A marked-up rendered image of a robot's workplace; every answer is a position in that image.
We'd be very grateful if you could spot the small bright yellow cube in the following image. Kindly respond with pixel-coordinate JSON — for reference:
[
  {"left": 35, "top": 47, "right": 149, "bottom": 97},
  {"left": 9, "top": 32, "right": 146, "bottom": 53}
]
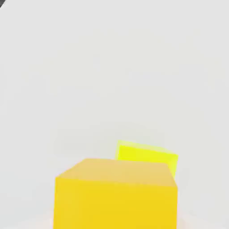
[{"left": 114, "top": 140, "right": 179, "bottom": 178}]

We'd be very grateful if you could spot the small orange-yellow cube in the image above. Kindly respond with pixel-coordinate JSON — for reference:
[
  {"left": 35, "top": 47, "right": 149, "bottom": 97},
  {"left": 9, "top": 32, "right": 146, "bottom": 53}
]
[{"left": 53, "top": 157, "right": 178, "bottom": 229}]

